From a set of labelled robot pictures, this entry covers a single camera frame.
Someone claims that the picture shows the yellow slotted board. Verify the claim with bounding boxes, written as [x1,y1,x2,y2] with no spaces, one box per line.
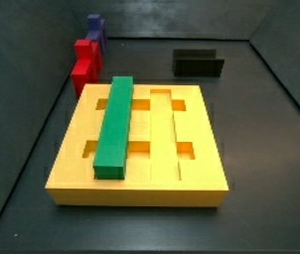
[45,84,227,207]

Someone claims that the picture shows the green long bar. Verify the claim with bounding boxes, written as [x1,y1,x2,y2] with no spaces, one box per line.
[92,76,134,180]

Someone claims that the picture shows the black notched block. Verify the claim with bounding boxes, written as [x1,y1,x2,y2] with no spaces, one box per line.
[173,49,225,77]

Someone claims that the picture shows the red notched block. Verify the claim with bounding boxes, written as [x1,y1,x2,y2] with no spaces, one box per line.
[71,40,102,96]

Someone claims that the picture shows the purple notched block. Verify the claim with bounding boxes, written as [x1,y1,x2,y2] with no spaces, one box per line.
[86,14,107,53]

